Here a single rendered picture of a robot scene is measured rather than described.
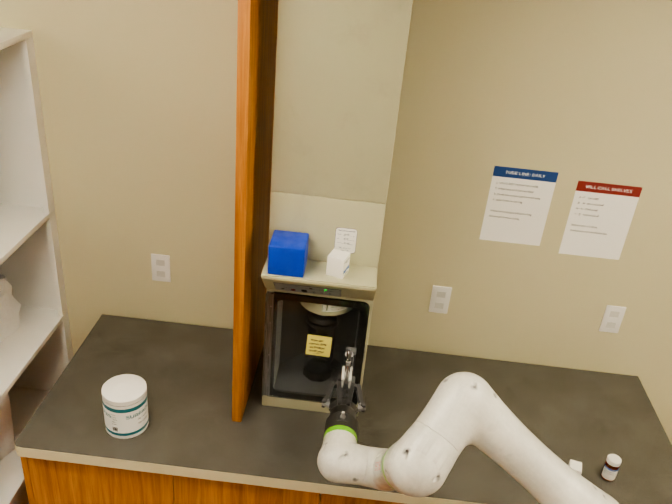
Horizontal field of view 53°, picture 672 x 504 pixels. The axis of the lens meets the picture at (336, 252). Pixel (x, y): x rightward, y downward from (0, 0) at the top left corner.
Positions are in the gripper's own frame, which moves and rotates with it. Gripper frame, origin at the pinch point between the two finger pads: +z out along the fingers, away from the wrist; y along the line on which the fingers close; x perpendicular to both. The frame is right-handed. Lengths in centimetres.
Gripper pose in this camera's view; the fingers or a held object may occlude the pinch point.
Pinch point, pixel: (346, 376)
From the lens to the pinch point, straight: 211.9
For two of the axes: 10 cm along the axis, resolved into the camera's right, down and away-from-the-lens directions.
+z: 0.8, -4.8, 8.8
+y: -9.9, -1.1, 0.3
